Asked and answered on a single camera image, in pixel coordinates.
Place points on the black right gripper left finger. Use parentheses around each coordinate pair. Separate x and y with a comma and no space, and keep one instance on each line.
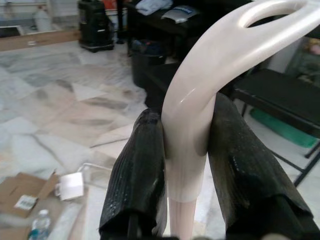
(135,180)

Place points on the white mug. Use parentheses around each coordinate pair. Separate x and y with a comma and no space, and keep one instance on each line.
(71,186)

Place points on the green flat item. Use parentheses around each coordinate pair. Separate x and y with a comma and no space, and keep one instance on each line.
(282,130)

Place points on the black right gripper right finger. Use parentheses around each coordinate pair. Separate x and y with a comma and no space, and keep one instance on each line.
(245,180)

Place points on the clear plastic tray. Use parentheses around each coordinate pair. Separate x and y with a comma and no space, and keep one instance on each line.
(97,175)

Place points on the light blue cloth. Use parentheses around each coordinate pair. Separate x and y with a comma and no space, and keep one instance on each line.
(152,6)

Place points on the white framed tablet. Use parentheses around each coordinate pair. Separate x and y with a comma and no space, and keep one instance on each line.
(10,31)

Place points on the black folding chair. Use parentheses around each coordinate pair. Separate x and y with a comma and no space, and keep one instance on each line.
(280,97)

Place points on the open cardboard box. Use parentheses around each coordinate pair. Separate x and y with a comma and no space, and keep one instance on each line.
(20,192)

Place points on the clear plastic water bottle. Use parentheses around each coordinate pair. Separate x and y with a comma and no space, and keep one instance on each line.
(40,227)

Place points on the black waste bin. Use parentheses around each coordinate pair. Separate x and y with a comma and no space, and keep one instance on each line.
(147,65)

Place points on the long wooden board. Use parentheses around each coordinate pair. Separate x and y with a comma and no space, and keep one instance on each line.
(37,40)

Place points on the black low table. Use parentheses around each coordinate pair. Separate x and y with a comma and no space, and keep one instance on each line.
(155,25)

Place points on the white plastic jug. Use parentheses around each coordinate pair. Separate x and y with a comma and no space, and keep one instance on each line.
(42,20)

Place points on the white plastic bag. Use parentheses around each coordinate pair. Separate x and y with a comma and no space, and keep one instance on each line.
(177,16)

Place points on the orange package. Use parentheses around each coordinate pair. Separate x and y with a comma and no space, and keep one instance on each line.
(110,6)

